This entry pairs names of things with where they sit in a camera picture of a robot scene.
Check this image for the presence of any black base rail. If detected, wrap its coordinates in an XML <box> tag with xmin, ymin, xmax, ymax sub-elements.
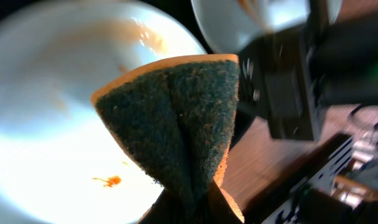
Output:
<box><xmin>243</xmin><ymin>105</ymin><xmax>378</xmax><ymax>224</ymax></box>

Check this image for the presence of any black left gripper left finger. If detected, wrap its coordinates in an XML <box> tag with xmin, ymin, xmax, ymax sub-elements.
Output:
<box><xmin>137</xmin><ymin>189</ymin><xmax>192</xmax><ymax>224</ymax></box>

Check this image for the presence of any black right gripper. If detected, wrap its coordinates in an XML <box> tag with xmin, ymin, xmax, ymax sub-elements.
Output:
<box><xmin>238</xmin><ymin>24</ymin><xmax>321</xmax><ymax>140</ymax></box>

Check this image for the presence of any orange green scrub sponge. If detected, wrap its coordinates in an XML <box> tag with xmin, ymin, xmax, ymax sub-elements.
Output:
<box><xmin>91</xmin><ymin>54</ymin><xmax>240</xmax><ymax>211</ymax></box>

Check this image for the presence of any mint green plate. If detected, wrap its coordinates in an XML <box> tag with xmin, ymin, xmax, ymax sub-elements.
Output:
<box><xmin>190</xmin><ymin>0</ymin><xmax>344</xmax><ymax>55</ymax></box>
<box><xmin>0</xmin><ymin>1</ymin><xmax>205</xmax><ymax>223</ymax></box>

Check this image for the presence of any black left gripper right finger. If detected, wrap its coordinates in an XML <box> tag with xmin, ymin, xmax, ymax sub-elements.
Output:
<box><xmin>195</xmin><ymin>181</ymin><xmax>242</xmax><ymax>224</ymax></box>

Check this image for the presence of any round black tray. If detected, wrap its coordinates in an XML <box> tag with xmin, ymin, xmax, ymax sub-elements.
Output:
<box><xmin>141</xmin><ymin>0</ymin><xmax>256</xmax><ymax>150</ymax></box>

